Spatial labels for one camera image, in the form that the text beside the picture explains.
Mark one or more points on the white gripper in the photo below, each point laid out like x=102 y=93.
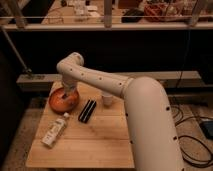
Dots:
x=69 y=89

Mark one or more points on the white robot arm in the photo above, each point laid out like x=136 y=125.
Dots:
x=153 y=136

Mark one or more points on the orange ceramic bowl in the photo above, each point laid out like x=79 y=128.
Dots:
x=60 y=102

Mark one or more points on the black rectangular case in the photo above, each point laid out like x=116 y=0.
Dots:
x=87 y=111

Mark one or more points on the white paper cup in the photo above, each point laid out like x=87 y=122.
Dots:
x=107 y=98

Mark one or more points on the white plastic bottle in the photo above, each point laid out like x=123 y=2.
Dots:
x=55 y=130

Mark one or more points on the black power adapter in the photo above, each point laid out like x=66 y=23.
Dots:
x=207 y=128

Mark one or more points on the metal frame rail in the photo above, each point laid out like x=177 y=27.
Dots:
x=105 y=15

